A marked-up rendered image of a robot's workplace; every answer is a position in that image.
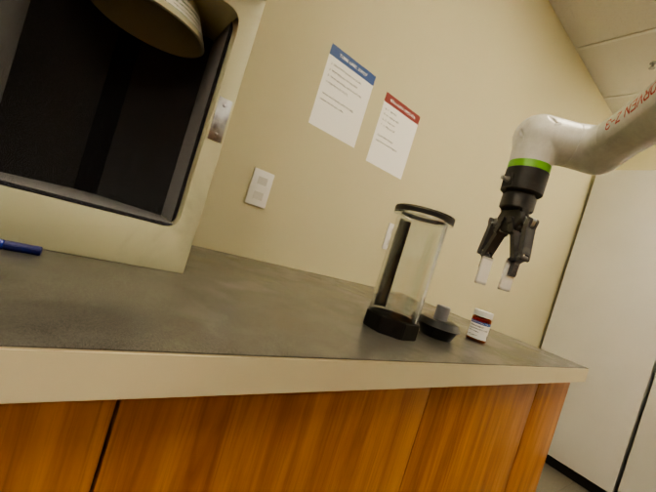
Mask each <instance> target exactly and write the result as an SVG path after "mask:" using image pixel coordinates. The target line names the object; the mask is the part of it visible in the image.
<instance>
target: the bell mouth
mask: <svg viewBox="0 0 656 492"><path fill-rule="evenodd" d="M91 1H92V2H93V4H94V5H95V6H96V7H97V8H98V9H99V10H100V11H101V12H102V13H103V14H104V15H105V16H106V17H107V18H109V19H110V20H111V21H113V22H114V23H115V24H117V25H118V26H119V27H121V28H122V29H124V30H125V31H127V32H128V33H130V34H131V35H133V36H135V37H136V38H138V39H140V40H142V41H143V42H145V43H146V44H148V45H150V46H152V47H154V48H156V49H159V50H161V51H163V52H166V53H169V54H172V55H175V56H178V57H183V58H189V59H195V58H199V57H201V56H203V54H204V42H203V35H202V28H201V20H200V14H199V10H198V7H197V6H196V4H195V2H194V1H193V0H150V1H151V2H153V3H155V4H156V5H158V6H159V7H161V8H163V9H164V10H165V11H167V12H168V13H170V14H171V15H172V16H173V17H172V16H170V15H167V14H165V13H163V12H161V11H159V10H157V9H156V8H154V7H152V6H151V5H149V4H148V3H146V2H145V1H144V0H91Z"/></svg>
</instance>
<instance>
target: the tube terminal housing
mask: <svg viewBox="0 0 656 492"><path fill-rule="evenodd" d="M193 1H194V2H195V4H196V6H197V7H198V10H199V14H200V20H201V28H202V35H203V36H205V37H208V38H210V39H211V40H212V41H213V42H214V41H215V39H216V38H217V37H218V36H219V35H220V34H221V33H222V32H223V31H224V29H225V28H226V27H227V26H228V25H229V24H230V23H231V22H232V25H233V30H232V33H231V37H230V40H229V43H228V46H227V50H226V53H225V59H224V62H223V65H222V69H221V72H220V75H219V78H218V82H217V85H216V88H215V92H214V95H213V98H212V101H211V104H210V107H209V110H208V114H207V117H206V120H205V124H204V127H203V130H202V134H201V137H200V140H199V143H198V147H197V149H196V152H195V156H194V159H193V162H192V166H191V169H190V172H189V175H188V179H187V182H186V185H185V189H184V194H183V198H182V201H181V204H180V207H179V211H178V214H177V216H176V218H175V219H174V220H173V221H172V222H170V221H169V222H170V223H172V225H159V224H155V223H151V222H147V221H143V220H139V219H135V218H131V217H127V216H123V215H119V214H115V213H111V212H107V211H104V210H100V209H96V208H92V207H88V206H84V205H80V204H76V203H72V202H68V201H64V200H60V199H57V198H53V197H49V196H45V195H41V194H37V193H33V192H29V191H25V190H21V189H17V188H13V187H9V186H5V185H1V184H0V239H4V240H9V241H15V242H19V243H25V244H30V245H35V246H41V247H43V249H44V250H50V251H56V252H61V253H66V254H72V255H78V256H83V257H89V258H95V259H100V260H106V261H112V262H117V263H122V264H128V265H133V266H139V267H150V268H155V269H161V270H167V271H172V272H177V273H184V270H185V265H186V261H187V258H188V255H189V252H190V248H191V245H192V242H193V238H194V235H195V232H196V230H197V226H198V223H199V220H200V216H201V213H202V210H203V206H204V203H205V200H206V197H207V193H208V190H209V187H210V183H211V180H212V178H213V175H214V171H215V168H216V165H217V161H218V158H219V155H220V152H221V148H222V145H223V142H224V138H225V135H226V130H227V126H228V123H229V120H230V116H231V114H232V111H233V107H234V104H235V101H236V98H237V94H238V91H239V88H240V84H241V81H242V78H243V75H244V71H245V68H246V65H247V61H248V59H249V56H250V53H251V49H252V46H253V43H254V39H255V36H256V33H257V30H258V26H259V23H260V20H261V16H262V13H263V10H264V6H265V3H266V0H193ZM220 96H221V97H223V98H225V99H227V100H229V101H231V102H232V107H231V110H230V113H229V116H228V120H227V122H226V125H225V131H224V134H223V138H222V141H221V143H218V142H215V141H213V140H211V139H208V138H207V137H208V134H209V131H210V127H211V124H212V121H213V117H214V114H215V111H216V108H217V104H218V101H219V98H220Z"/></svg>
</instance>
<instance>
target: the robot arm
mask: <svg viewBox="0 0 656 492"><path fill-rule="evenodd" d="M655 144H656V80H655V81H654V82H652V83H651V84H650V85H649V86H648V87H647V88H646V89H645V90H643V91H642V92H641V93H640V94H639V95H638V96H636V97H635V98H634V99H633V100H632V101H630V102H629V103H628V104H626V105H625V106H624V107H622V108H621V109H620V110H618V111H617V112H616V113H614V114H613V115H611V116H610V117H609V118H607V119H606V120H604V121H603V122H602V123H600V124H598V125H591V124H584V123H579V122H575V121H571V120H567V119H564V118H560V117H557V116H553V115H550V114H537V115H533V116H531V117H529V118H527V119H525V120H524V121H522V122H521V123H520V124H519V125H518V127H517V128H516V129H515V131H514V133H513V136H512V152H511V157H510V161H509V164H508V167H507V170H506V173H505V175H502V176H501V179H502V180H503V182H502V185H501V188H500V190H501V191H502V192H503V195H502V198H501V201H500V204H499V207H500V209H501V213H500V215H499V216H498V218H495V219H494V218H489V220H488V226H487V229H486V230H485V232H484V235H483V237H482V239H481V242H480V244H479V247H478V249H477V254H479V255H480V256H481V260H480V263H479V266H478V271H477V274H476V277H475V281H474V282H475V283H478V284H482V285H486V282H487V278H488V275H489V272H490V269H491V267H492V264H493V261H494V260H493V258H492V256H493V255H494V253H495V252H496V250H497V249H498V247H499V245H500V244H501V242H502V241H503V239H504V238H505V237H506V236H508V235H510V257H509V258H508V259H507V260H506V262H505V266H504V269H503V272H502V275H501V278H500V281H499V284H498V289H500V290H503V291H506V292H510V290H511V287H512V284H513V279H514V278H515V277H516V274H517V271H518V268H519V265H520V264H522V263H524V262H527V263H528V262H529V261H530V257H531V252H532V246H533V241H534V236H535V231H536V228H537V226H538V224H539V222H540V221H539V220H536V219H534V218H531V217H529V215H531V214H533V212H534V209H535V206H536V203H537V199H540V198H542V197H543V195H544V192H545V189H546V186H547V183H548V180H549V176H550V173H551V170H552V167H553V165H555V166H560V167H564V168H568V169H571V170H575V171H578V172H581V173H584V174H588V175H602V174H606V173H609V172H612V171H614V170H615V169H617V168H618V167H620V166H621V165H622V164H624V163H625V162H626V161H628V160H629V159H631V158H632V157H634V156H635V155H637V154H638V153H640V152H643V151H645V150H647V149H648V148H650V147H651V146H653V145H655ZM488 252H489V254H488ZM523 255H524V256H523Z"/></svg>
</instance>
